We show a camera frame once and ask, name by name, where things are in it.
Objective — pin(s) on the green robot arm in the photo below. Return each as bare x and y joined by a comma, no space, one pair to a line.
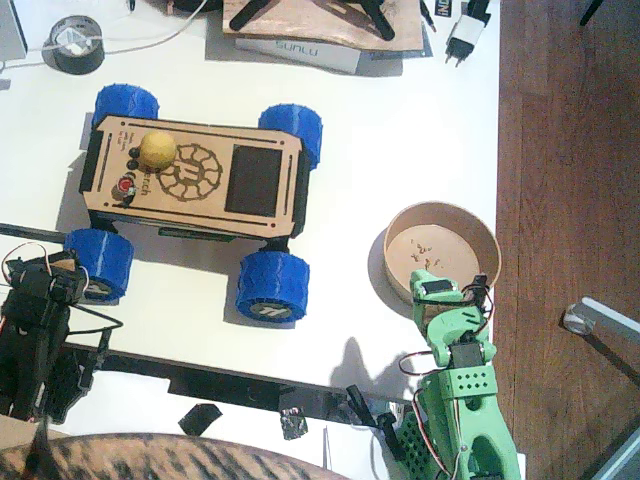
470,410

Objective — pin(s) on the red emergency stop button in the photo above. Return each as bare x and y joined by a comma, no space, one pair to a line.
125,186

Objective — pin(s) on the black flat bar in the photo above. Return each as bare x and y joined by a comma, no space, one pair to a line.
225,382

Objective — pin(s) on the blue rover wheel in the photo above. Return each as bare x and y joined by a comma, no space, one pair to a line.
272,280
100,255
295,125
125,102

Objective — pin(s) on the thin black bar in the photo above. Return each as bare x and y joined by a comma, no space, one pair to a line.
30,230

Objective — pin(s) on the white charger plug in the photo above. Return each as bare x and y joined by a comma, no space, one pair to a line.
75,42

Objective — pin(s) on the black printed card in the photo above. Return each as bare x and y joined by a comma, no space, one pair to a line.
442,7

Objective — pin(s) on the round cardboard bowl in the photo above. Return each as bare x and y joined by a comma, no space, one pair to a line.
440,240

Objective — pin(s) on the white SUNLU box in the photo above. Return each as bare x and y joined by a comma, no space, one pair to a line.
300,52

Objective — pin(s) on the wooden board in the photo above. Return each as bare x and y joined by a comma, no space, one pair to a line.
310,25

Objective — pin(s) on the grey metal leg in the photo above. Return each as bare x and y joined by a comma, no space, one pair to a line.
605,315

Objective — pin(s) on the black furniture leg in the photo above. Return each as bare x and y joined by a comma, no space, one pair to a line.
590,12

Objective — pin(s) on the grey metal frame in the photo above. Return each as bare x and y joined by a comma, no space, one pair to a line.
625,460

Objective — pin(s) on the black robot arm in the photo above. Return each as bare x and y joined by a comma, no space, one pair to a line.
30,340

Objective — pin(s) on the black stand leg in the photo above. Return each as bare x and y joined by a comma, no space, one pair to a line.
382,25
245,15

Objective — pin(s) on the wooden top rover body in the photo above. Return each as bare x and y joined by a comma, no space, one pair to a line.
150,210

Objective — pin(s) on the crumpled dark tape piece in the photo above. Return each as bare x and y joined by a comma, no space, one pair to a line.
293,424

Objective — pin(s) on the white black power adapter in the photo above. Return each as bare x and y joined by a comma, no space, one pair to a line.
467,30

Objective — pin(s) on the black tape piece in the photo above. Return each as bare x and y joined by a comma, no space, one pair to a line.
200,419

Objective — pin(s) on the black tape roll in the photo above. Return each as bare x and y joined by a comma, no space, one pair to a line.
75,64

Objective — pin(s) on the striped brown surface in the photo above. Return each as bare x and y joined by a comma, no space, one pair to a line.
150,460

